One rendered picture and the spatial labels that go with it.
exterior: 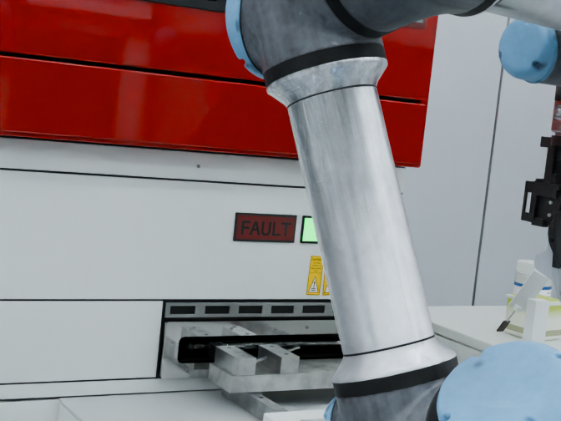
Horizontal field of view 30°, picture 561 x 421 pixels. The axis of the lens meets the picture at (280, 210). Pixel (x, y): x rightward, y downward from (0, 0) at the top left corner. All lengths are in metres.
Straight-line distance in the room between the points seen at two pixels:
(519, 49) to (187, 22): 0.58
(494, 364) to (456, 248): 3.08
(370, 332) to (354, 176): 0.14
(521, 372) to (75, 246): 0.93
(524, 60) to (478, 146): 2.72
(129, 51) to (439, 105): 2.35
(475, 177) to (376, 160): 3.03
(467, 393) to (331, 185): 0.22
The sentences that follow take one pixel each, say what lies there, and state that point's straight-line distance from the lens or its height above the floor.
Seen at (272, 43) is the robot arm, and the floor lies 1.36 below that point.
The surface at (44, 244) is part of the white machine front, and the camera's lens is 1.63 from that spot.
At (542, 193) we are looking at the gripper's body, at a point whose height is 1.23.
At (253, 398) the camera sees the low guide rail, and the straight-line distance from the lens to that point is 1.67.
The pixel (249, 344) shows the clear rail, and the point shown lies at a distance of 1.80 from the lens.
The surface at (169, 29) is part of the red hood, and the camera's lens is 1.62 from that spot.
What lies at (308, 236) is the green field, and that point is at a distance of 1.81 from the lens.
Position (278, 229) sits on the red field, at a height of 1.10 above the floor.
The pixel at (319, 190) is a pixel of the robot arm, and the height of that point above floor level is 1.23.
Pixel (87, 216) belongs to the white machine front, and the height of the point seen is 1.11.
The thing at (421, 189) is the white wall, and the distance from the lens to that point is 3.81.
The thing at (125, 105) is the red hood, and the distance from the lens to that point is 1.59.
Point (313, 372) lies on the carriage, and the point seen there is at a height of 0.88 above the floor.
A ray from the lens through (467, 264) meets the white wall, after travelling 4.00.
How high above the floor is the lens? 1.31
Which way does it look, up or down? 6 degrees down
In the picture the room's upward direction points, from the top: 6 degrees clockwise
